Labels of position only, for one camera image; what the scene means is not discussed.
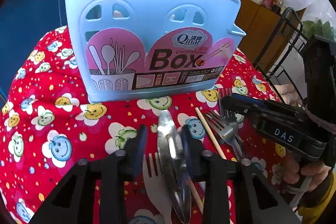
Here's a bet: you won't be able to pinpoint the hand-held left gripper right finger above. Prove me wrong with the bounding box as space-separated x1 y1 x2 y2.
181 124 302 224

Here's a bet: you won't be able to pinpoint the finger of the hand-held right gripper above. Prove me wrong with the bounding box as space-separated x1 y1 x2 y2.
222 96 263 119
232 93 306 111

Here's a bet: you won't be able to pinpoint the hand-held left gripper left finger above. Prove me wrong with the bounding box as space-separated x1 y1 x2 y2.
28 125 149 224

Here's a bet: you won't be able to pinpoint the metal fork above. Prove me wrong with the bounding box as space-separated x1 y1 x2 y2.
218 88 246 159
205 111 243 160

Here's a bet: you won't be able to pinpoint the metal spoon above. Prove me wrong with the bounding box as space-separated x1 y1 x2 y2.
168 132 192 224
157 110 185 184

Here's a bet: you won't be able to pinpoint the wooden chopstick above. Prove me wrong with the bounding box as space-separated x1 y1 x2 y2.
189 181 205 215
194 107 227 160

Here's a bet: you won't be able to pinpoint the white plastic fork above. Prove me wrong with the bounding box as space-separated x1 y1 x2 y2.
142 153 174 224

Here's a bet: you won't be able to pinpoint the light blue plastic utensil box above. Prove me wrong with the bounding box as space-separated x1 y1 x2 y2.
62 0 247 104

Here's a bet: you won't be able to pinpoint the person's right forearm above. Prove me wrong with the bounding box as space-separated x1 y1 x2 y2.
297 177 336 220

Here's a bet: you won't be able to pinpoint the person's right hand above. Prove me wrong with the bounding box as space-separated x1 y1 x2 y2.
286 154 332 192

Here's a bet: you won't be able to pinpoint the wooden shelf cabinet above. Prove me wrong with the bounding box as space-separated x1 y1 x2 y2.
235 0 309 73

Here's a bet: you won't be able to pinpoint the red floral tablecloth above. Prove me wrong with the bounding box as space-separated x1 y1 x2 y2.
0 25 301 224

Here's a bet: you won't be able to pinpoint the green vegetables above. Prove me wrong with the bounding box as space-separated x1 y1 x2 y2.
302 19 336 41

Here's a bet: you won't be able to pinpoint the blue base cabinets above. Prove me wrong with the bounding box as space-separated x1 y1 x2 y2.
0 0 67 109

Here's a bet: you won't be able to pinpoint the black wire rack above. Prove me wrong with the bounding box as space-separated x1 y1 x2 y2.
259 7 311 88

